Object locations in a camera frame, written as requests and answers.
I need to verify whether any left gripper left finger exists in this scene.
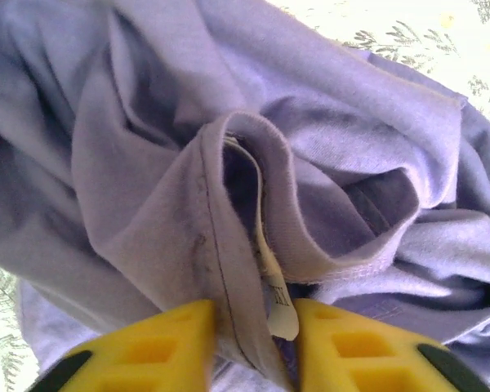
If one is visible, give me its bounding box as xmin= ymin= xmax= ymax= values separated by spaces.
xmin=24 ymin=299 xmax=218 ymax=392

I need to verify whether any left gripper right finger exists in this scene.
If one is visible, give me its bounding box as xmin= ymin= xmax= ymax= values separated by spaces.
xmin=292 ymin=296 xmax=490 ymax=392

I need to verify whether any purple t-shirt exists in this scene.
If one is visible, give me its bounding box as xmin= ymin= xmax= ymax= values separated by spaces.
xmin=0 ymin=0 xmax=490 ymax=392

